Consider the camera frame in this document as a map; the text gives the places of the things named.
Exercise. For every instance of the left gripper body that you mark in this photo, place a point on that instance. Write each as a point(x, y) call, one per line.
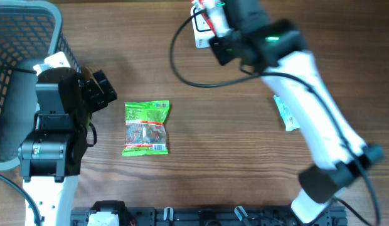
point(92, 95)

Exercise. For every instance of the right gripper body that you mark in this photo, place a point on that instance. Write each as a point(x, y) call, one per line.
point(222, 48)

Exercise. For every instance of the red candy bar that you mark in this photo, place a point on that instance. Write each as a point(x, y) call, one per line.
point(201, 5)

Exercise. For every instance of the green snack bag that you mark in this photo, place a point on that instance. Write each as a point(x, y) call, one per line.
point(154, 111)

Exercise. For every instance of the clear gummy candy bag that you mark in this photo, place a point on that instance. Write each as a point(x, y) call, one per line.
point(144, 138)

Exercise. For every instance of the mint green wipes pack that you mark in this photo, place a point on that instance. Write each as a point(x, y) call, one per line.
point(289, 121)

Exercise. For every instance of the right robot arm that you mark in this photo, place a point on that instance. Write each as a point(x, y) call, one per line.
point(280, 56)

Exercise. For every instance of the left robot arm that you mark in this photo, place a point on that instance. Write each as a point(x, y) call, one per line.
point(51, 154)

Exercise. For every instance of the white barcode scanner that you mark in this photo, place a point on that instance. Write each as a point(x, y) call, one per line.
point(202, 32)

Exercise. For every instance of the grey plastic mesh basket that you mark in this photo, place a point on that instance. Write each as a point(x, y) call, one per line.
point(30, 31)

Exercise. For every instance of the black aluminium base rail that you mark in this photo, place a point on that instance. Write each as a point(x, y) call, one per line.
point(116, 213)

